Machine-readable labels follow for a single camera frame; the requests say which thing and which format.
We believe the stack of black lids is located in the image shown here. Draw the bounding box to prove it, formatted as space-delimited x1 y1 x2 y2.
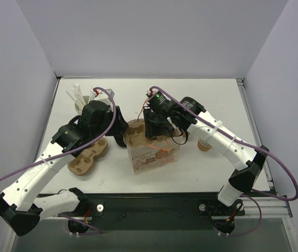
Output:
114 136 126 148

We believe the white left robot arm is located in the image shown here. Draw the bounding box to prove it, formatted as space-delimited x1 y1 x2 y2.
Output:
0 101 128 236

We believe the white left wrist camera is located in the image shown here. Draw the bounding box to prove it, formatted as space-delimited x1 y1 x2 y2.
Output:
91 90 112 106

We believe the printed paper takeout bag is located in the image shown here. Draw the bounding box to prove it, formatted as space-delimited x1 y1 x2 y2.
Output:
126 129 184 174

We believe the white straw holder cup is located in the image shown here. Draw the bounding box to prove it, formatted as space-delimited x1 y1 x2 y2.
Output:
74 95 90 115

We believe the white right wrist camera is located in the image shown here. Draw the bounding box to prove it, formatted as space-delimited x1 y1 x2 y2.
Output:
146 89 155 98

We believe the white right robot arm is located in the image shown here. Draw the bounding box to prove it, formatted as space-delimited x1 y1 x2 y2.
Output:
143 90 267 214

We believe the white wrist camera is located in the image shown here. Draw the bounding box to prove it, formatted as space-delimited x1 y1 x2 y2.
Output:
91 90 112 106
146 89 155 98

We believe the stack of brown paper cups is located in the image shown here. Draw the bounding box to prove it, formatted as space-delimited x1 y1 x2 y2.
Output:
197 138 212 152

